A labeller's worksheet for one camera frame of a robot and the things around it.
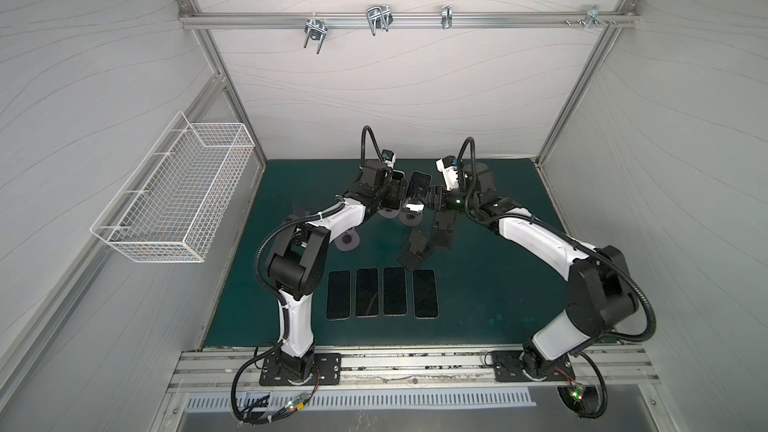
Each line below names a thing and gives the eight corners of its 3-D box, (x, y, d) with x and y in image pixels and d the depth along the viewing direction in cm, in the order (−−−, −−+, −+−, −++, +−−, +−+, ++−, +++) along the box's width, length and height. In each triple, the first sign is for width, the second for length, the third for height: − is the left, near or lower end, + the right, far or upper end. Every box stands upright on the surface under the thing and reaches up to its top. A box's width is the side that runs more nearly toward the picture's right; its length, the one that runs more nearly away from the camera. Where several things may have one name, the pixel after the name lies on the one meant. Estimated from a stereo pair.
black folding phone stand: (409, 272, 91) (411, 259, 85) (394, 258, 94) (395, 244, 88) (429, 254, 95) (432, 240, 89) (414, 241, 98) (416, 227, 92)
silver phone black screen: (325, 322, 83) (323, 320, 82) (327, 273, 93) (326, 270, 91) (350, 320, 84) (349, 317, 82) (350, 272, 93) (349, 269, 91)
